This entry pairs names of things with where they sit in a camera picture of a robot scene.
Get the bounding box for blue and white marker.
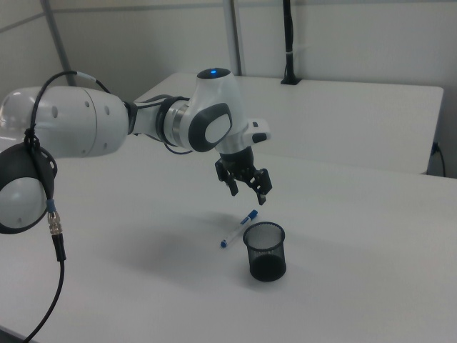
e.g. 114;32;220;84
219;209;260;249

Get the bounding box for black mesh pen cup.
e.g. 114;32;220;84
243;221;288;282

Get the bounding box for black arm cable with connector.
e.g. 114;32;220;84
19;70;136;343

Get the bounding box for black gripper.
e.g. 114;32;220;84
214;146;273;207

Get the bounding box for black cable with blue plug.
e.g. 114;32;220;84
431;141;447;177

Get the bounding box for grey metal partition post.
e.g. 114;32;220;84
39;0;72;86
224;0;248;76

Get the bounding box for white rounded-corner table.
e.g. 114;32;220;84
132;72;445;176

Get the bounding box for black pole with white tie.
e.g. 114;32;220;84
280;0;301;86

